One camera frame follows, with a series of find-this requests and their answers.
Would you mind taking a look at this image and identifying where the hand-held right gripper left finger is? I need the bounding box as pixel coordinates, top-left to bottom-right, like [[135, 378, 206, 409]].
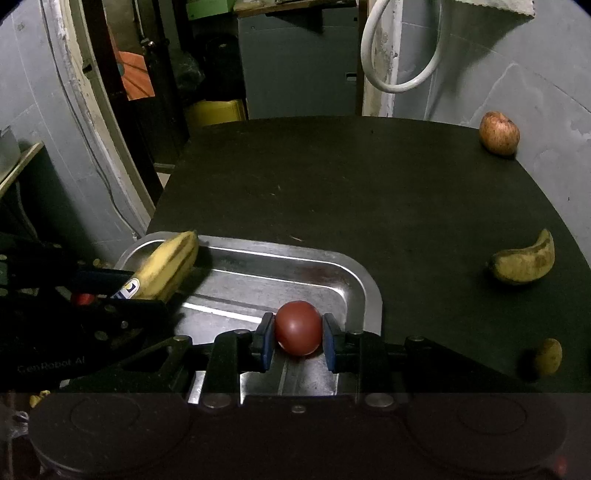
[[60, 312, 278, 409]]

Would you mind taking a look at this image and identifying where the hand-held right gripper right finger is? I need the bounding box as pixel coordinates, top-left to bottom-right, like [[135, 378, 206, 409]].
[[322, 312, 539, 409]]

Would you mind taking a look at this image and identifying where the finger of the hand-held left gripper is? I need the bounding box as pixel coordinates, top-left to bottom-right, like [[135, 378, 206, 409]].
[[75, 270, 140, 299], [69, 299, 175, 343]]

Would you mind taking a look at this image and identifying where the red tomato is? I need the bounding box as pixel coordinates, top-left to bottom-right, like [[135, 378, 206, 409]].
[[274, 300, 322, 357]]

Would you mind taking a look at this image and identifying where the steel tray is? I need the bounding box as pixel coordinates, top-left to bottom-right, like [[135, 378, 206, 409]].
[[113, 231, 384, 398]]

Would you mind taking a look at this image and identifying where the yellow banana with sticker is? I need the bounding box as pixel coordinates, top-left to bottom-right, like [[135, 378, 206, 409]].
[[130, 230, 200, 301]]

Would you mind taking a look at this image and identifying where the small yellow spotted round fruit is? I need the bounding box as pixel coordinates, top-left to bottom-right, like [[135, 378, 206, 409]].
[[533, 338, 563, 376]]

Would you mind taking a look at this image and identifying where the wooden board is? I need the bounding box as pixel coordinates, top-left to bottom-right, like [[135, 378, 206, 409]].
[[0, 141, 45, 195]]

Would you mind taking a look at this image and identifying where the yellow container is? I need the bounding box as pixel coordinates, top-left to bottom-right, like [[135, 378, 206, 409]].
[[186, 99, 246, 128]]

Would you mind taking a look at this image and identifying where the orange object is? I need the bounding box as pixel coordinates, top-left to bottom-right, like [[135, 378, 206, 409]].
[[115, 50, 156, 101]]

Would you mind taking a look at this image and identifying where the spotted curved banana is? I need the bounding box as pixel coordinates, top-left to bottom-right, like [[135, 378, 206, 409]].
[[489, 228, 556, 284]]

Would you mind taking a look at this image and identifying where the red-brown apple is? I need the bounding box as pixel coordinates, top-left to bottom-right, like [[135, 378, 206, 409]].
[[478, 111, 521, 157]]

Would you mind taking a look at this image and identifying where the grey cabinet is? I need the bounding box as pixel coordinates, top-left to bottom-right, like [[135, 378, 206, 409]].
[[237, 4, 359, 121]]

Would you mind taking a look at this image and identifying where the white cloth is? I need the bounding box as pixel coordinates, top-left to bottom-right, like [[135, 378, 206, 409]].
[[450, 0, 537, 20]]

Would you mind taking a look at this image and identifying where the thin wall cable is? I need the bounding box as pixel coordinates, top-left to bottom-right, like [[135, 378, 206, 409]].
[[59, 69, 139, 237]]

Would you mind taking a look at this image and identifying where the white hose loop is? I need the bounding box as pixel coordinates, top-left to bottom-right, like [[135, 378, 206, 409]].
[[361, 0, 445, 94]]

